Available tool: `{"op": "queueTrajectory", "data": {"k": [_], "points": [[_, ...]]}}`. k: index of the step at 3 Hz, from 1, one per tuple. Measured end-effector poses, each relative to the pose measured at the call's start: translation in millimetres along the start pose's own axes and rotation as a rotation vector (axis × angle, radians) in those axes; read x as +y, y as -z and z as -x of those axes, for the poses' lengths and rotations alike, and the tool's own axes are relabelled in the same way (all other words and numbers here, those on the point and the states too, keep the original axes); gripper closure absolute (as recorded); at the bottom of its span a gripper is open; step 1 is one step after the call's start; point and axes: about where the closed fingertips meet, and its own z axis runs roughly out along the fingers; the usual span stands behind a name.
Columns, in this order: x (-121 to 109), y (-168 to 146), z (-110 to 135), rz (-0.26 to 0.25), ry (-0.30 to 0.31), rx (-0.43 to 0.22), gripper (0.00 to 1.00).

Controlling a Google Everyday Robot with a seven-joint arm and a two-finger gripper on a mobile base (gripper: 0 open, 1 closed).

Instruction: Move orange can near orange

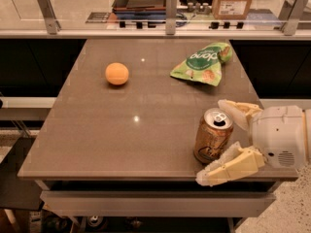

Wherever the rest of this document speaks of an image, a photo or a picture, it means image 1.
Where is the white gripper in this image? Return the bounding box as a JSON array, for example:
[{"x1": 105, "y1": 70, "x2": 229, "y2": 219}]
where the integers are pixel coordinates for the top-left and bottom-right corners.
[{"x1": 195, "y1": 99, "x2": 306, "y2": 186}]

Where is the metal railing post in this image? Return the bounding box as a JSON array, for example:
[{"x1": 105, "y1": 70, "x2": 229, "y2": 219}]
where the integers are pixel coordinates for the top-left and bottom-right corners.
[
  {"x1": 37, "y1": 0, "x2": 61, "y2": 35},
  {"x1": 278, "y1": 0, "x2": 309, "y2": 36},
  {"x1": 165, "y1": 0, "x2": 177, "y2": 35}
]

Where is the orange soda can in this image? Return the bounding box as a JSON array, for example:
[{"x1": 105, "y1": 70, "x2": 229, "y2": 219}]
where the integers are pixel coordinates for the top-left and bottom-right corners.
[{"x1": 193, "y1": 108, "x2": 233, "y2": 164}]

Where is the dark open tray box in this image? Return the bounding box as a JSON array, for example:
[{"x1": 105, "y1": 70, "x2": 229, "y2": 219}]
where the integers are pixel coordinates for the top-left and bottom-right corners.
[{"x1": 111, "y1": 0, "x2": 172, "y2": 14}]

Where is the orange fruit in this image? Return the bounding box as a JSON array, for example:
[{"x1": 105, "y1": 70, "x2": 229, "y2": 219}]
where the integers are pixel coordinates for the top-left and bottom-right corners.
[{"x1": 105, "y1": 62, "x2": 129, "y2": 85}]

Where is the green snack bag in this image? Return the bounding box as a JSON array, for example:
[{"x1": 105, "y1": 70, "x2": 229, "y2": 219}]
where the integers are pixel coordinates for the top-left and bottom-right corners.
[{"x1": 170, "y1": 42, "x2": 232, "y2": 86}]

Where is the middle metal railing post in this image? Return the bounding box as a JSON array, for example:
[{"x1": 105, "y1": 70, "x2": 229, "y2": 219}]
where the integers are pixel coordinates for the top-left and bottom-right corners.
[{"x1": 165, "y1": 0, "x2": 177, "y2": 35}]

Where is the grey table drawer front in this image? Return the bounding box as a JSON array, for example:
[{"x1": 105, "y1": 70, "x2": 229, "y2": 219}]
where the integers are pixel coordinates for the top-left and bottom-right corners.
[{"x1": 41, "y1": 191, "x2": 275, "y2": 217}]

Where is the right metal railing post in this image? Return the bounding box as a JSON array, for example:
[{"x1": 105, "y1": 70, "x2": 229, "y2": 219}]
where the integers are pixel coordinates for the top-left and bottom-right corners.
[{"x1": 278, "y1": 0, "x2": 309, "y2": 36}]

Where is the cardboard box with label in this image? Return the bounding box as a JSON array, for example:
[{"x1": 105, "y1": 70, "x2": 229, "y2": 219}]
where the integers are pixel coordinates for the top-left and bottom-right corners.
[{"x1": 212, "y1": 0, "x2": 253, "y2": 19}]

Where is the left metal railing post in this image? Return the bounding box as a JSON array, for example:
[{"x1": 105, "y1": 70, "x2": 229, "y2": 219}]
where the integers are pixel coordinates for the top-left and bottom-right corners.
[{"x1": 37, "y1": 0, "x2": 61, "y2": 35}]

